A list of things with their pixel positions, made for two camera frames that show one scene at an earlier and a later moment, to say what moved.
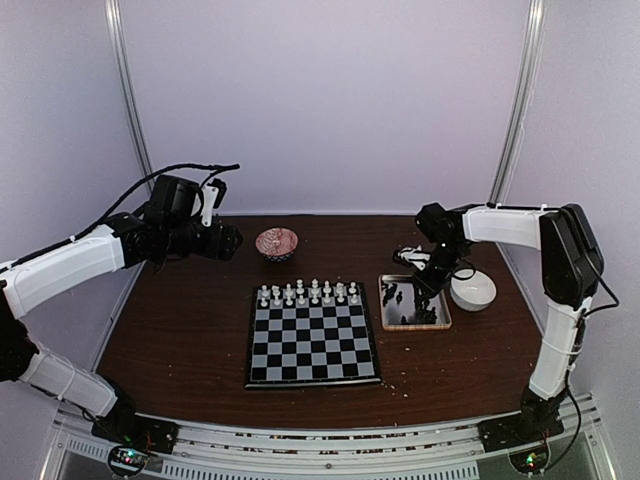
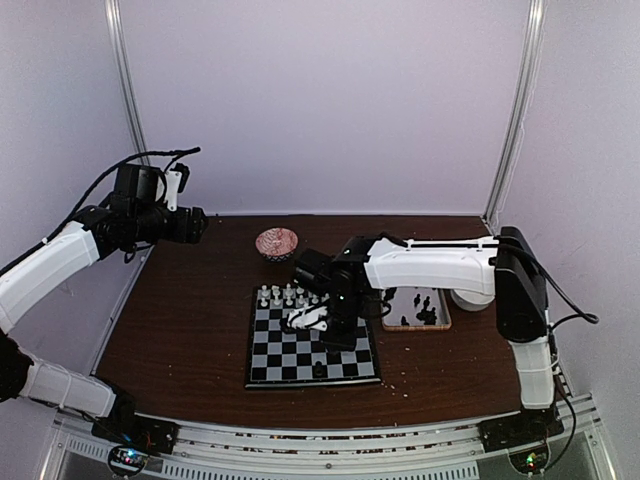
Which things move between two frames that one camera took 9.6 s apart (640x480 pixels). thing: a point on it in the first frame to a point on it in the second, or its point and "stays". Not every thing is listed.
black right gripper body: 447,257 to 349,312
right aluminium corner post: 517,127 stays
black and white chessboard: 310,335 stays
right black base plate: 516,430 stays
